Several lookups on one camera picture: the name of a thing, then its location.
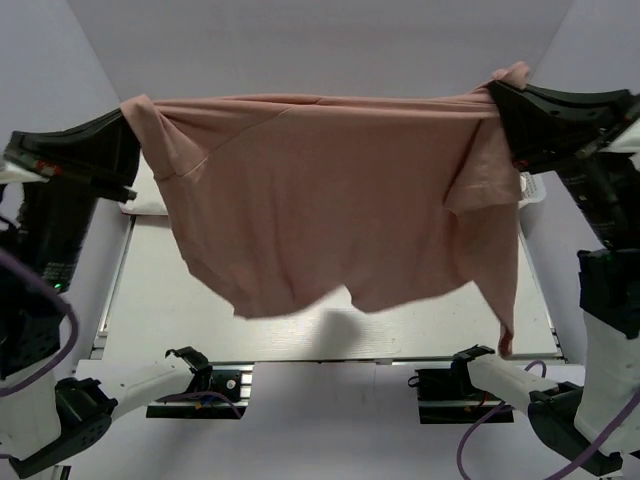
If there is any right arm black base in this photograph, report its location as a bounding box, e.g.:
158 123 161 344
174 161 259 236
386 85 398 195
407 368 500 425

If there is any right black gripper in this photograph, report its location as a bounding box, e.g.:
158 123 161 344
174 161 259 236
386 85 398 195
486 72 640 242

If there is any folded white t shirt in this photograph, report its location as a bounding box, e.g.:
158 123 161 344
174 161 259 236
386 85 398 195
119 159 168 216

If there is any pink t shirt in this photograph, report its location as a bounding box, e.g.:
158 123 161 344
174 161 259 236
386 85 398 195
121 85 521 356

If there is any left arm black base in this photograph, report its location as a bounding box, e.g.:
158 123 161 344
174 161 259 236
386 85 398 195
146 365 253 420

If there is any white plastic basket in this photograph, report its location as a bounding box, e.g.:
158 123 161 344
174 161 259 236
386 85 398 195
519 172 546 209

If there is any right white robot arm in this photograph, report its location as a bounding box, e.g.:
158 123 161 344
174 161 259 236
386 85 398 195
451 81 639 477

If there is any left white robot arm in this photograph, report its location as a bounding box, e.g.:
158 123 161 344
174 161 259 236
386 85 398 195
1 110 212 479

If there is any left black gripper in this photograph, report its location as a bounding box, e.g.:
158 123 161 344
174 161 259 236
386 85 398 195
5 99 147 289

